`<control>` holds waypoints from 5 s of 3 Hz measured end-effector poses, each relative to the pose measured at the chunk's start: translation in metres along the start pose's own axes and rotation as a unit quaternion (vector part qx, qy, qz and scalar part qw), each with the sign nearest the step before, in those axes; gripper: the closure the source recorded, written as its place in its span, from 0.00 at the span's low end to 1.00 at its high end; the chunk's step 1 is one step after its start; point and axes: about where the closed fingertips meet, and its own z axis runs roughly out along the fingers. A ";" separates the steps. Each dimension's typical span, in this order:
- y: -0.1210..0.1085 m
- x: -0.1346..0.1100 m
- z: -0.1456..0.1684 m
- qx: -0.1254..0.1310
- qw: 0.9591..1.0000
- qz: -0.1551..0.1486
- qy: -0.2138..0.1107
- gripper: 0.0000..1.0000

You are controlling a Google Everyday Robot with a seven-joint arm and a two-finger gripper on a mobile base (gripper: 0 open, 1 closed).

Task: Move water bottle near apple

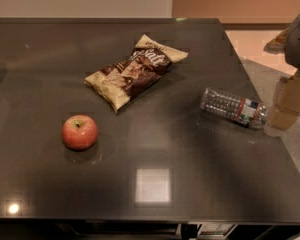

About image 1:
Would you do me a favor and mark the red apple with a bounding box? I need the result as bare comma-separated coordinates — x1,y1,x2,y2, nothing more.
62,115,98,151

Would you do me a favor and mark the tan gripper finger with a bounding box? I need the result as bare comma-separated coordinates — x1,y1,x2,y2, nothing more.
267,71,300,131

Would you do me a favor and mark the clear plastic water bottle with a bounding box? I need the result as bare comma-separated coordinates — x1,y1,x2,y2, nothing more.
200,87,268,130

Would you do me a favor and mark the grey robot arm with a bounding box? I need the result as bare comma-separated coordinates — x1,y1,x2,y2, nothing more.
268,13,300,131

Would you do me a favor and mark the brown white chip bag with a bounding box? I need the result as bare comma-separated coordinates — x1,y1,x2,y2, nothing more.
84,35,188,112

